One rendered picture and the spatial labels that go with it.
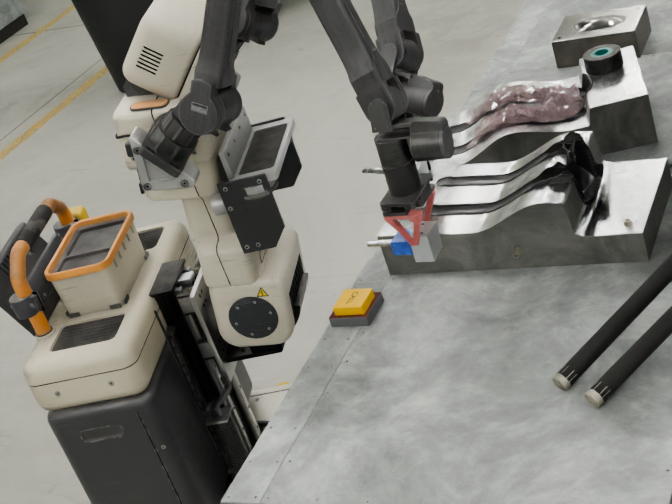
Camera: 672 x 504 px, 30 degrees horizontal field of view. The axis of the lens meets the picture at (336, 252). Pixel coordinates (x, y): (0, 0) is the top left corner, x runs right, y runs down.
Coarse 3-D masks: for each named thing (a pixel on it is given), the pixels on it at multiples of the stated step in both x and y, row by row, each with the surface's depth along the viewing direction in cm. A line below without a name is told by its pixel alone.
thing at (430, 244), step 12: (432, 228) 219; (372, 240) 225; (384, 240) 224; (396, 240) 221; (420, 240) 218; (432, 240) 219; (396, 252) 222; (408, 252) 221; (420, 252) 219; (432, 252) 219
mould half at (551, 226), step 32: (544, 160) 235; (640, 160) 237; (448, 192) 244; (480, 192) 241; (512, 192) 234; (544, 192) 223; (576, 192) 225; (608, 192) 231; (640, 192) 227; (384, 224) 241; (448, 224) 234; (480, 224) 230; (512, 224) 225; (544, 224) 222; (576, 224) 222; (608, 224) 221; (640, 224) 218; (384, 256) 240; (448, 256) 234; (480, 256) 231; (512, 256) 229; (544, 256) 226; (576, 256) 223; (608, 256) 221; (640, 256) 218
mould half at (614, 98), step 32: (608, 96) 253; (640, 96) 249; (512, 128) 258; (544, 128) 256; (576, 128) 254; (608, 128) 253; (640, 128) 253; (448, 160) 264; (480, 160) 259; (512, 160) 259
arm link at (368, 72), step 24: (312, 0) 207; (336, 0) 205; (336, 24) 206; (360, 24) 207; (336, 48) 208; (360, 48) 206; (360, 72) 207; (384, 72) 208; (360, 96) 208; (384, 96) 206
